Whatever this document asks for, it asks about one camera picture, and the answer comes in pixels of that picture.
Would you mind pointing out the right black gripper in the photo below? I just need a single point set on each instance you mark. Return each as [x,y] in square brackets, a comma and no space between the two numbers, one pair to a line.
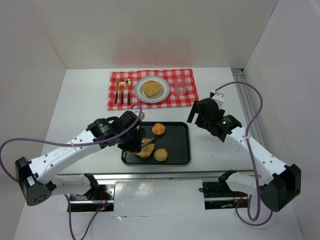
[198,116]

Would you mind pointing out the white round plate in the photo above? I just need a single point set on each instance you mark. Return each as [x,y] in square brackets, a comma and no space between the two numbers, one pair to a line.
[159,97]

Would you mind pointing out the small round muffin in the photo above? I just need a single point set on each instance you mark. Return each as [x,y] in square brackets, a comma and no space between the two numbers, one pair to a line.
[160,154]

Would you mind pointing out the red checkered cloth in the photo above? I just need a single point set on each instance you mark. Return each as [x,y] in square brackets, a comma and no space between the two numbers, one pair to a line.
[169,75]

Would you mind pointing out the aluminium side rail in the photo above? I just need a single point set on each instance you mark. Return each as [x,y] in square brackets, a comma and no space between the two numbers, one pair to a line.
[246,104]

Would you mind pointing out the clear drinking glass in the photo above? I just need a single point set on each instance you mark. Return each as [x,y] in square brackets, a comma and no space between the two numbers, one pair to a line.
[180,85]

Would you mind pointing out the gold spoon black handle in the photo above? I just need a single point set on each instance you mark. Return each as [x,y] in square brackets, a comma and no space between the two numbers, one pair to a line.
[128,84]

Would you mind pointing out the speckled bread slice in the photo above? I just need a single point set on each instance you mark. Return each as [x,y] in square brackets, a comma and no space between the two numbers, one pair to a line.
[151,88]

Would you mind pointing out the small round bun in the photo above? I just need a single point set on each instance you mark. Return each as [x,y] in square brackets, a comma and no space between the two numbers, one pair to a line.
[158,129]

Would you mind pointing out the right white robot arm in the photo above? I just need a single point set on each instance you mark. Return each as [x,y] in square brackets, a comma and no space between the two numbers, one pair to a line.
[281,183]

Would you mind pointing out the black serving tray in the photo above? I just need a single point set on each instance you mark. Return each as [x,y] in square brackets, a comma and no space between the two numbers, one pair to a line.
[175,140]

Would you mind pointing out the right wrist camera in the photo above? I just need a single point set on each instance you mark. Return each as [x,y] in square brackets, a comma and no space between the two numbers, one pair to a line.
[219,98]

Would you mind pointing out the flat bread with hole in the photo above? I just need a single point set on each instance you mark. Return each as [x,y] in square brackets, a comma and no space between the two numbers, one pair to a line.
[146,151]

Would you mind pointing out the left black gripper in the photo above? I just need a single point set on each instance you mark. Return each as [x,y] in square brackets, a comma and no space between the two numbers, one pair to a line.
[135,144]

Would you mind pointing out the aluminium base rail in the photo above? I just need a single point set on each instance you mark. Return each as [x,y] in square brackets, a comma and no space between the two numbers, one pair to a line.
[158,175]

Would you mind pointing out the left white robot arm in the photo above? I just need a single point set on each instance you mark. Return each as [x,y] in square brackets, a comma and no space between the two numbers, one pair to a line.
[41,177]

